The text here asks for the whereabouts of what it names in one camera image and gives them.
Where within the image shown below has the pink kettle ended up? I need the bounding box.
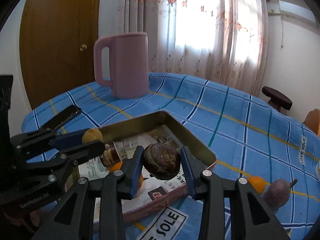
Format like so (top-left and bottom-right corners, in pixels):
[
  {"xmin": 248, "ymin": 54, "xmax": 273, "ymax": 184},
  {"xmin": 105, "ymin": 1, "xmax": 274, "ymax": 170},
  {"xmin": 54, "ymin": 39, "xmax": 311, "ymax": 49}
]
[{"xmin": 94, "ymin": 32, "xmax": 150, "ymax": 99}]

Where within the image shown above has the purple fruit with stem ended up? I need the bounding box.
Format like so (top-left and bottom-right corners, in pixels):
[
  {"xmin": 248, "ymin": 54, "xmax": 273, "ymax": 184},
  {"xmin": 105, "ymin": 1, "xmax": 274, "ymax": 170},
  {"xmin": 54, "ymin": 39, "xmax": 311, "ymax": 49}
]
[{"xmin": 262, "ymin": 178, "xmax": 298, "ymax": 209}]

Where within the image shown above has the rectangular metal tin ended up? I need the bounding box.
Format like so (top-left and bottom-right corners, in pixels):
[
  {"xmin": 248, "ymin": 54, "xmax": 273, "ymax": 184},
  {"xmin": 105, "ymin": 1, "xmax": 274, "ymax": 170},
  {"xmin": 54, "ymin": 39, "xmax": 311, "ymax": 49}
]
[{"xmin": 64, "ymin": 110, "xmax": 218, "ymax": 222}]

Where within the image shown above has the black smartphone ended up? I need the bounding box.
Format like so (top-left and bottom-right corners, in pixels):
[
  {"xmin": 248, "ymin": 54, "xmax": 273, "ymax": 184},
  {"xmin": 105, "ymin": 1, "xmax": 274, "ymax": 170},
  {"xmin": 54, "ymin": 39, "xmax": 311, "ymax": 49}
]
[{"xmin": 40, "ymin": 105, "xmax": 82, "ymax": 132}]

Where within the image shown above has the blue plaid tablecloth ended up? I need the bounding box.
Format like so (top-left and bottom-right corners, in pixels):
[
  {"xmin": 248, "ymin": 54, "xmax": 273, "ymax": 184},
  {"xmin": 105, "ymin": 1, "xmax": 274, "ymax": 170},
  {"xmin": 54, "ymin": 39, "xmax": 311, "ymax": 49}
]
[{"xmin": 21, "ymin": 72, "xmax": 320, "ymax": 240}]

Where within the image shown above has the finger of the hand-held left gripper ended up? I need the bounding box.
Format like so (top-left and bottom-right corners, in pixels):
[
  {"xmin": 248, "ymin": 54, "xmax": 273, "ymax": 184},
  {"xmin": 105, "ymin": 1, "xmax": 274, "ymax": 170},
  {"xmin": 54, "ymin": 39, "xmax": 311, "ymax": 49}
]
[
  {"xmin": 25, "ymin": 141, "xmax": 105, "ymax": 188},
  {"xmin": 10, "ymin": 127, "xmax": 88, "ymax": 156}
]

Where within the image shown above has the newspaper tin liner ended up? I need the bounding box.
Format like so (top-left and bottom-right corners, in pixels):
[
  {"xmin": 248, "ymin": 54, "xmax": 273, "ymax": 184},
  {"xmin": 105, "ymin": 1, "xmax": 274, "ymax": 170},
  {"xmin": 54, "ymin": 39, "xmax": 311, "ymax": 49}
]
[{"xmin": 79, "ymin": 124, "xmax": 190, "ymax": 213}]

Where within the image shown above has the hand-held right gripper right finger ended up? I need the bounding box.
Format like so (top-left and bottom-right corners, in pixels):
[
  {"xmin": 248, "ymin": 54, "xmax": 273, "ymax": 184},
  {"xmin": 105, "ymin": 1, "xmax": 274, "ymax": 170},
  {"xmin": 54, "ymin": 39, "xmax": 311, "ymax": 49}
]
[{"xmin": 180, "ymin": 145, "xmax": 290, "ymax": 240}]

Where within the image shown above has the dark round stool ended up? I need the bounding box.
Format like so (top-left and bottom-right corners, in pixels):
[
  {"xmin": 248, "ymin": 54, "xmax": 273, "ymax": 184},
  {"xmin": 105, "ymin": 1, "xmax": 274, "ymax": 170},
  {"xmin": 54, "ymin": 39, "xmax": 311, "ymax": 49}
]
[{"xmin": 262, "ymin": 86, "xmax": 293, "ymax": 112}]

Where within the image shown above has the dark brown round fruit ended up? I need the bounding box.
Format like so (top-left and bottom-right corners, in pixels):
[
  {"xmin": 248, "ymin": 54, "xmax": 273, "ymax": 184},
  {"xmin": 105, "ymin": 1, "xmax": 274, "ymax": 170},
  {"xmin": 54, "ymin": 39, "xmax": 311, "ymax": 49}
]
[{"xmin": 142, "ymin": 142, "xmax": 181, "ymax": 180}]

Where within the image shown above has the white air conditioner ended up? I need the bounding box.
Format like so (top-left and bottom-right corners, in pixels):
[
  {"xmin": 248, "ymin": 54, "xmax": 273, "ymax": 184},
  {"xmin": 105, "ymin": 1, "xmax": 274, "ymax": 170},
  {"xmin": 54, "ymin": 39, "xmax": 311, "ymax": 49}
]
[{"xmin": 279, "ymin": 0, "xmax": 317, "ymax": 27}]

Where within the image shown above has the air conditioner cord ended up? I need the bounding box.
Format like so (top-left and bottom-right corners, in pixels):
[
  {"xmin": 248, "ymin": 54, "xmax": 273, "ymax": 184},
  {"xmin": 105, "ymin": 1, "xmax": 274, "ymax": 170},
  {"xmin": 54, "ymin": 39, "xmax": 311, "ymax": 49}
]
[{"xmin": 267, "ymin": 9, "xmax": 284, "ymax": 49}]

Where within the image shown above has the wooden door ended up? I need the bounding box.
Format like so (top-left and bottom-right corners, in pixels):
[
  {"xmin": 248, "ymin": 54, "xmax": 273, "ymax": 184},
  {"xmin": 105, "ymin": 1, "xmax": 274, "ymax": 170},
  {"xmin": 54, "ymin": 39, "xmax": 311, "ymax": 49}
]
[{"xmin": 19, "ymin": 0, "xmax": 103, "ymax": 110}]

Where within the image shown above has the small yellow-brown fruit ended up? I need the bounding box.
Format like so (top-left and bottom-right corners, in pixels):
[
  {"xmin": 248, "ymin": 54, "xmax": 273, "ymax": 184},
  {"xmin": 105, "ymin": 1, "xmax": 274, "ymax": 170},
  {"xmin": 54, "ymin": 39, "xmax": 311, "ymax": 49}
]
[{"xmin": 82, "ymin": 128, "xmax": 103, "ymax": 143}]

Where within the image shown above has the orange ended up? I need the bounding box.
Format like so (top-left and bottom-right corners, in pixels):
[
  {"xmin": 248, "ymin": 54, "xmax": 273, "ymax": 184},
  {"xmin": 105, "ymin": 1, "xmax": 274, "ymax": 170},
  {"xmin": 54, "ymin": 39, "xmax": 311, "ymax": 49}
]
[
  {"xmin": 109, "ymin": 162, "xmax": 144, "ymax": 189},
  {"xmin": 247, "ymin": 176, "xmax": 267, "ymax": 195}
]

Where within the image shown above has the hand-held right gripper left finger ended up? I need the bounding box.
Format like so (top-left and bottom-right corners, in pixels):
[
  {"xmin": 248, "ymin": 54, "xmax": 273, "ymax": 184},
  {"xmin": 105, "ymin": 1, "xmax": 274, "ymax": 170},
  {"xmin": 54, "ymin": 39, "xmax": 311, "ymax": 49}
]
[{"xmin": 31, "ymin": 145, "xmax": 145, "ymax": 240}]

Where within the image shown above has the floral sheer curtain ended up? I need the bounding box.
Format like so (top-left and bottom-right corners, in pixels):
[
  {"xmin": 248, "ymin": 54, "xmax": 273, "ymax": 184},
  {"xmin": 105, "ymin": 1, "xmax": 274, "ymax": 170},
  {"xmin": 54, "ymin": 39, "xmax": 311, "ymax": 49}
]
[{"xmin": 117, "ymin": 0, "xmax": 269, "ymax": 97}]

